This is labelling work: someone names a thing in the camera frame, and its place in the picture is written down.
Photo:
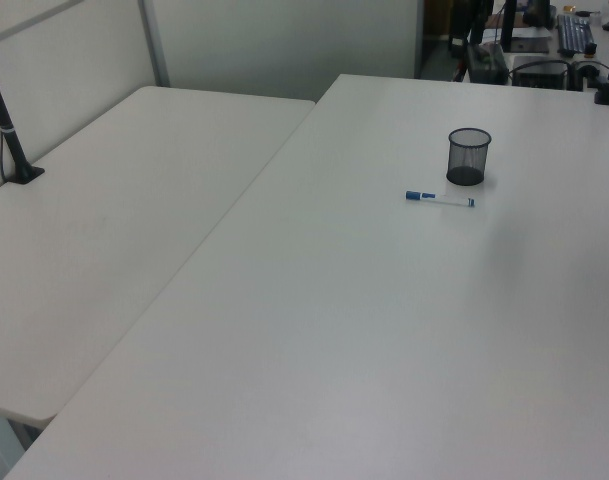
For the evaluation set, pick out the black camera pole with base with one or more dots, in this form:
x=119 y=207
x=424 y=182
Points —
x=10 y=137

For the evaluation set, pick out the blue and white marker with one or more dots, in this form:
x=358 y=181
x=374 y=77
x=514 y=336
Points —
x=441 y=199

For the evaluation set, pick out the black tripod legs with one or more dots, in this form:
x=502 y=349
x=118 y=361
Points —
x=476 y=25

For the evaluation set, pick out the black mesh pen cup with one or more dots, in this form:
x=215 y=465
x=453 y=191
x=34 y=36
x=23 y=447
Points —
x=467 y=152

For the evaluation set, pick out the grey metal partition post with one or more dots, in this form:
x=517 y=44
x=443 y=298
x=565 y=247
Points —
x=154 y=45

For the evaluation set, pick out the white folding side table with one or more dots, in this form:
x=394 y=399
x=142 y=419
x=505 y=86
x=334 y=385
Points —
x=109 y=225

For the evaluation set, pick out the white paper sheets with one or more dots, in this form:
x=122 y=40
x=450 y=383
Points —
x=531 y=35

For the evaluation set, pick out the black computer keyboard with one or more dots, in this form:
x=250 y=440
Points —
x=574 y=32

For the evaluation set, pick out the black electronics box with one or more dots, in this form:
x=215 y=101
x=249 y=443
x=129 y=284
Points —
x=539 y=72

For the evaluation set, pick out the black monitor stand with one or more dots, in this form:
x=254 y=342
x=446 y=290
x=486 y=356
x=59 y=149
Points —
x=509 y=25

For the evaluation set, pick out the silver grey device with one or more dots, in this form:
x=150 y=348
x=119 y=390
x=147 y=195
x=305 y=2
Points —
x=585 y=70

